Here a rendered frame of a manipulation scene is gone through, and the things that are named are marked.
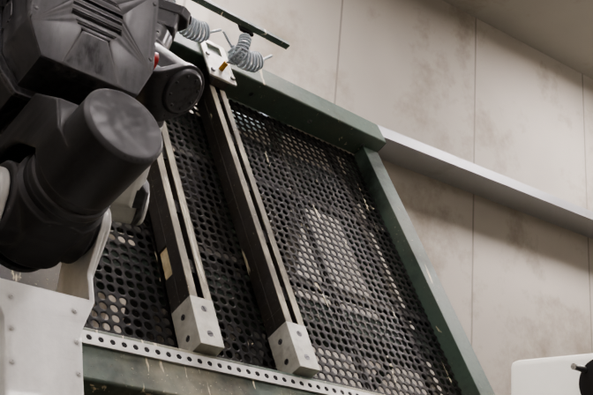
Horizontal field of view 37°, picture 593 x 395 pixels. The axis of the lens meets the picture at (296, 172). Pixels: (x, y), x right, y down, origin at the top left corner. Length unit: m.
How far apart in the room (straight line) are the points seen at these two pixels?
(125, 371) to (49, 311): 0.58
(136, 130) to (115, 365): 0.70
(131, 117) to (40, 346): 0.30
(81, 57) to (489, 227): 5.02
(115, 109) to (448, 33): 5.34
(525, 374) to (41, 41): 3.23
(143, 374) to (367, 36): 4.29
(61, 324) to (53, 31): 0.39
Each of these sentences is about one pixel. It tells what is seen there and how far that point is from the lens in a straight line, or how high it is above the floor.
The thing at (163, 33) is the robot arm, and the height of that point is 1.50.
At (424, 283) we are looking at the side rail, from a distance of 2.81.
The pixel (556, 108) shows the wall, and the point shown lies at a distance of 7.04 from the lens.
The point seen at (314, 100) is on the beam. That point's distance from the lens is 3.03.
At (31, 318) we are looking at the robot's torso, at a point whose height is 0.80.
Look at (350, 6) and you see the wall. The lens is 5.80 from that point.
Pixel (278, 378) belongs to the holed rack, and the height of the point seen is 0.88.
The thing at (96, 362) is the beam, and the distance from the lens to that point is 1.70.
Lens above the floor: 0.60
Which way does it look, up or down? 21 degrees up
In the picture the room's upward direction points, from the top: 5 degrees clockwise
